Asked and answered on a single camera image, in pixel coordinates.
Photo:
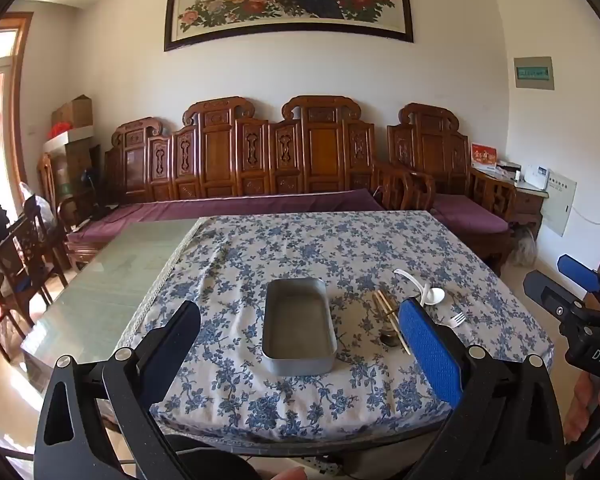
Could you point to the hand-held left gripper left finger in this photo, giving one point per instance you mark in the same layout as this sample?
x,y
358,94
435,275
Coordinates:
x,y
172,355

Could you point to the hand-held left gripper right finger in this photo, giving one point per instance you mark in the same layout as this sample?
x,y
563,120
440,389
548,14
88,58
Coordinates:
x,y
427,350

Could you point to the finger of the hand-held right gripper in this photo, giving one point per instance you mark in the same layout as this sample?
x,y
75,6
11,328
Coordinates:
x,y
577,271
547,292

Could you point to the light wooden chopstick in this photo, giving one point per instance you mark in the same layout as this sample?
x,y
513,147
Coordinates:
x,y
397,332
386,305

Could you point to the metal spoon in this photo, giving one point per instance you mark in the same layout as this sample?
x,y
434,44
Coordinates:
x,y
390,337

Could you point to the white plastic fork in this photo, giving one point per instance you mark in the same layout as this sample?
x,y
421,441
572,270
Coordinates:
x,y
458,319

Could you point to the grey metal tray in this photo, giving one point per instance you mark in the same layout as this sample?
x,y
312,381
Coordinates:
x,y
297,325

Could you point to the person's right hand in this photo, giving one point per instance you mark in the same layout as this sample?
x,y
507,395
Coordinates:
x,y
577,410

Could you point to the grey feather duster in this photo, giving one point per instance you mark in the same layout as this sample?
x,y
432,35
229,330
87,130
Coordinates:
x,y
524,247

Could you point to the white electrical cabinet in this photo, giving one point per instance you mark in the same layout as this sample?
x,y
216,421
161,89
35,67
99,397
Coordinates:
x,y
559,205

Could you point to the wooden side table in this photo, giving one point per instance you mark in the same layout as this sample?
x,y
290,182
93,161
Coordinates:
x,y
527,205

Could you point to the white box device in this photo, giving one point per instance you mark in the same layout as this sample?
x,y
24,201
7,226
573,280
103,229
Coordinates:
x,y
536,176

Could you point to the blue floral tablecloth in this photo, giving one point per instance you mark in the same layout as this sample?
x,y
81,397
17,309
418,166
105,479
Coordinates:
x,y
240,270

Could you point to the purple armchair cushion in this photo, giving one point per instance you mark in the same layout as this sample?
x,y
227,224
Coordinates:
x,y
472,212

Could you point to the dark wooden chair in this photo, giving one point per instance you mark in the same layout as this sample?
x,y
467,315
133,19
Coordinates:
x,y
15,270

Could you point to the carved wooden armchair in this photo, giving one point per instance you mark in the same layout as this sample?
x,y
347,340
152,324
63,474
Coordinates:
x,y
430,150

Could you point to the black desk lamp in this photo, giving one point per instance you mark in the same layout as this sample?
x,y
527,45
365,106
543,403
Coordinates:
x,y
87,182

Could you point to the clear plastic bag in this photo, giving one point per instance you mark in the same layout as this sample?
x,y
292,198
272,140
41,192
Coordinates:
x,y
37,200

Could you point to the large cardboard box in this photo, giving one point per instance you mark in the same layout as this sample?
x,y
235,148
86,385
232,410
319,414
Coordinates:
x,y
77,165

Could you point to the carved wooden sofa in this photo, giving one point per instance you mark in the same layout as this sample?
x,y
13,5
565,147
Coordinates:
x,y
260,155

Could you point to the white flat box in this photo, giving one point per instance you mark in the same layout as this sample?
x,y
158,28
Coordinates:
x,y
67,140

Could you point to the brown cardboard box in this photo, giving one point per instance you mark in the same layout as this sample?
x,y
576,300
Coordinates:
x,y
72,112

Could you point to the framed peacock flower painting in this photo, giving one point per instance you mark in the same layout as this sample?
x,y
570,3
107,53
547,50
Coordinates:
x,y
290,0

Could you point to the green wall panel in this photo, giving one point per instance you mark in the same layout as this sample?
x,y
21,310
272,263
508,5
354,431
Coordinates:
x,y
533,73

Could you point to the wooden door frame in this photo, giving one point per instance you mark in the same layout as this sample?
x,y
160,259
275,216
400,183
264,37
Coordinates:
x,y
20,110

